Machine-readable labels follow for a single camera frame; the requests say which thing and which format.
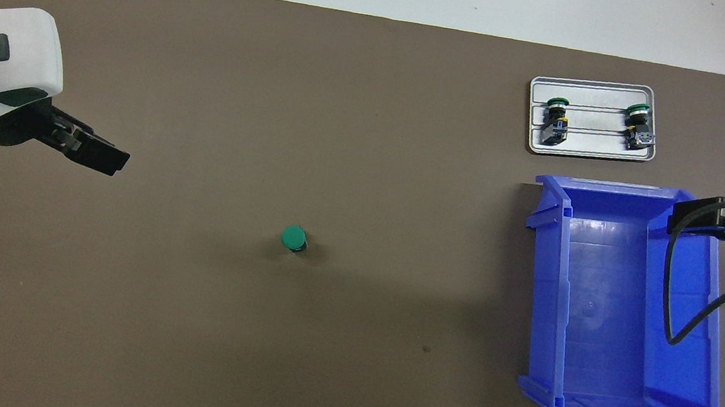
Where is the green push button switch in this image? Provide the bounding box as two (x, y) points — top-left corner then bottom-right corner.
(279, 223), (312, 257)
(620, 101), (660, 154)
(539, 95), (574, 150)

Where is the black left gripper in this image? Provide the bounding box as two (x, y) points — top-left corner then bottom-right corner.
(0, 90), (138, 180)

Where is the blue plastic storage bin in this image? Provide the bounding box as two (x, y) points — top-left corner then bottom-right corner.
(499, 169), (725, 407)

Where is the brown table mat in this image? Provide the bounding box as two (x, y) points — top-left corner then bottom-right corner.
(0, 0), (725, 407)

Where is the silver metal tray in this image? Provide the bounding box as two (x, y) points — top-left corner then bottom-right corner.
(521, 70), (666, 171)

